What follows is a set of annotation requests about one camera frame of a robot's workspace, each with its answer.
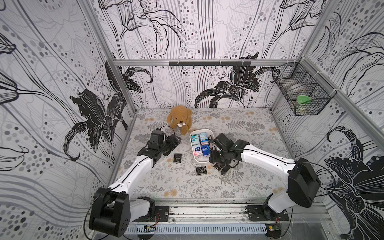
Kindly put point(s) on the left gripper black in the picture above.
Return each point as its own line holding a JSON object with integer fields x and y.
{"x": 173, "y": 142}

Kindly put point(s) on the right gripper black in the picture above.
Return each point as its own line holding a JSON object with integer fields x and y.
{"x": 217, "y": 153}

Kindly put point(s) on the black Face tissue pack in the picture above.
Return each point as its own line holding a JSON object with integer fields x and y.
{"x": 211, "y": 143}

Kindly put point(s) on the black long tissue pack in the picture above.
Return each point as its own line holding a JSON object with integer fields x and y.
{"x": 218, "y": 166}

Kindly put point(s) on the grey black stapler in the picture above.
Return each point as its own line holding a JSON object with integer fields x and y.
{"x": 226, "y": 168}

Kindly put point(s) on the blue Tempo tissue pack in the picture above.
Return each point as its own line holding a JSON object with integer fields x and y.
{"x": 206, "y": 150}

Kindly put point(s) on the light blue tissue pack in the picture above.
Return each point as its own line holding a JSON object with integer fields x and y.
{"x": 204, "y": 138}

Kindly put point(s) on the pink Tempo tissue pack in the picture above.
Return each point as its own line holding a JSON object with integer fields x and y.
{"x": 197, "y": 150}

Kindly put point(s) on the black square tissue pack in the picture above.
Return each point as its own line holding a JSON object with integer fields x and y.
{"x": 200, "y": 171}

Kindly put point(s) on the teal cartoon tissue pack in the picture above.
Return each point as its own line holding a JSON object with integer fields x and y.
{"x": 195, "y": 139}

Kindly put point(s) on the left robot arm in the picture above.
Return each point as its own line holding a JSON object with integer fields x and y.
{"x": 112, "y": 210}

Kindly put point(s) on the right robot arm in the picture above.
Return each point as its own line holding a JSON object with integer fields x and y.
{"x": 302, "y": 181}

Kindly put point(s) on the white plastic storage box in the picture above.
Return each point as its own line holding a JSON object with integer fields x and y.
{"x": 200, "y": 143}

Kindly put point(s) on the brown teddy bear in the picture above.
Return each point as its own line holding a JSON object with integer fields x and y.
{"x": 180, "y": 117}

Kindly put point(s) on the green lidded cup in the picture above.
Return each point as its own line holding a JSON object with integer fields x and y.
{"x": 302, "y": 104}

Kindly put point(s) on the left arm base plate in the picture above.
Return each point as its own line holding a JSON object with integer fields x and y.
{"x": 160, "y": 215}

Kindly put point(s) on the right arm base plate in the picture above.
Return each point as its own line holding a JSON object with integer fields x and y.
{"x": 257, "y": 213}

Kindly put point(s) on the white slotted cable duct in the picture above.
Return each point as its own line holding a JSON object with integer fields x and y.
{"x": 197, "y": 229}

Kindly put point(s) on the black wire basket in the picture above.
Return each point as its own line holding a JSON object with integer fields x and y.
{"x": 294, "y": 79}

